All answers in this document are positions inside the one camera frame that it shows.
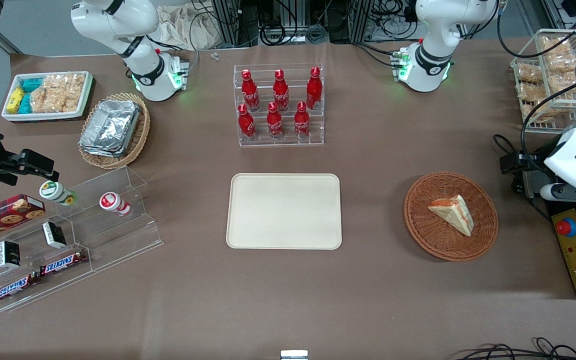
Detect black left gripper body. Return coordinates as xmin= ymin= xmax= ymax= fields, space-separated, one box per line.
xmin=522 ymin=149 xmax=552 ymax=199

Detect snickers chocolate bar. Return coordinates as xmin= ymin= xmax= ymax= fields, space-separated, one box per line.
xmin=0 ymin=272 xmax=42 ymax=305
xmin=39 ymin=249 xmax=89 ymax=278

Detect red plaid cookie box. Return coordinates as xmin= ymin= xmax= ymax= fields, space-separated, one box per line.
xmin=0 ymin=194 xmax=47 ymax=246

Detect black floor cables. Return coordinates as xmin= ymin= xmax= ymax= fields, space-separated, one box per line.
xmin=460 ymin=337 xmax=576 ymax=360

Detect yellow snack packet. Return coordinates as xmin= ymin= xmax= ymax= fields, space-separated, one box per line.
xmin=6 ymin=87 xmax=26 ymax=115

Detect beige crumpled cloth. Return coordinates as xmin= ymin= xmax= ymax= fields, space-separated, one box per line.
xmin=155 ymin=4 xmax=222 ymax=51

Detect white wire basket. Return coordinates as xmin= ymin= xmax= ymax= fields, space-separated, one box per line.
xmin=510 ymin=28 xmax=576 ymax=134

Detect small black white box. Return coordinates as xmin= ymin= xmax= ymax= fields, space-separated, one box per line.
xmin=0 ymin=240 xmax=22 ymax=270
xmin=42 ymin=221 xmax=68 ymax=250

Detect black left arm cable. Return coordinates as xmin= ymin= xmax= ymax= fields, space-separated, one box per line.
xmin=496 ymin=10 xmax=576 ymax=151

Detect light oval wicker basket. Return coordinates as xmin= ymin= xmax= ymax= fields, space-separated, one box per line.
xmin=77 ymin=92 xmax=152 ymax=170

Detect white rectangular snack tray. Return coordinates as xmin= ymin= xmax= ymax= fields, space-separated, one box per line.
xmin=1 ymin=71 xmax=94 ymax=123

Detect clear acrylic stepped stand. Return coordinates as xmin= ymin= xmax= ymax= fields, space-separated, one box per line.
xmin=0 ymin=166 xmax=165 ymax=314

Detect brown round wicker basket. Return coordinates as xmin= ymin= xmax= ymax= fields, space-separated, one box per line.
xmin=403 ymin=172 xmax=499 ymax=263

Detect triangular sandwich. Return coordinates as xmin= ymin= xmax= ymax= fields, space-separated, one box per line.
xmin=428 ymin=194 xmax=475 ymax=238

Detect red cola bottle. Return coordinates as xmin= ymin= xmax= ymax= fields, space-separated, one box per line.
xmin=266 ymin=102 xmax=285 ymax=140
xmin=237 ymin=103 xmax=257 ymax=141
xmin=294 ymin=101 xmax=311 ymax=139
xmin=272 ymin=69 xmax=291 ymax=112
xmin=241 ymin=69 xmax=261 ymax=112
xmin=306 ymin=66 xmax=324 ymax=111

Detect beige plastic tray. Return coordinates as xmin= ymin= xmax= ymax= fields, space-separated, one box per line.
xmin=226 ymin=173 xmax=343 ymax=250

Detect stack of foil trays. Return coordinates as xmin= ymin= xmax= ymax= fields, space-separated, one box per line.
xmin=78 ymin=99 xmax=143 ymax=159

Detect clear acrylic bottle rack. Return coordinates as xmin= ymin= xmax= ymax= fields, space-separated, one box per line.
xmin=233 ymin=63 xmax=326 ymax=148

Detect clear bag of rice crackers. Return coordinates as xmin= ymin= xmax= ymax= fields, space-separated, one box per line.
xmin=30 ymin=73 xmax=87 ymax=114

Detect green lid yogurt bottle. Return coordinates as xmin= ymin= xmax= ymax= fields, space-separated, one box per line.
xmin=38 ymin=180 xmax=78 ymax=207

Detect red lid yogurt bottle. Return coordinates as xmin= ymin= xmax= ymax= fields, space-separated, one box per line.
xmin=99 ymin=192 xmax=133 ymax=217

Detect clear bag of fried snacks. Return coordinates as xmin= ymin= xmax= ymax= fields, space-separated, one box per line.
xmin=539 ymin=36 xmax=576 ymax=95
xmin=515 ymin=64 xmax=544 ymax=85
xmin=517 ymin=82 xmax=555 ymax=123

